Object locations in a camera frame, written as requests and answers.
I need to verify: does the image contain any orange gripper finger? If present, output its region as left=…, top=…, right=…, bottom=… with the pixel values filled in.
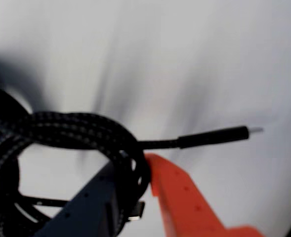
left=145, top=153, right=267, bottom=237

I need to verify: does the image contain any blue-grey gripper finger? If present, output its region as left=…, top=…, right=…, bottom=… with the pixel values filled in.
left=34, top=164, right=125, bottom=237

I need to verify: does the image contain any black braided usb cable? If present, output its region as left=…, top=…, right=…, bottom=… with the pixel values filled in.
left=0, top=86, right=264, bottom=237

